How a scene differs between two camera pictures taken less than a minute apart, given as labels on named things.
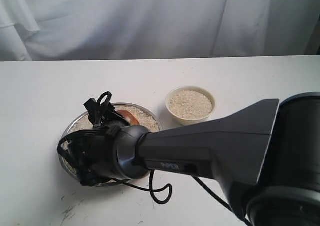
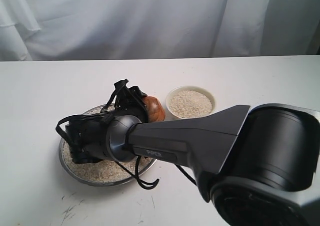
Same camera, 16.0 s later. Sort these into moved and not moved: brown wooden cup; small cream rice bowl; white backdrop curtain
Moved: brown wooden cup
Not moved: white backdrop curtain; small cream rice bowl
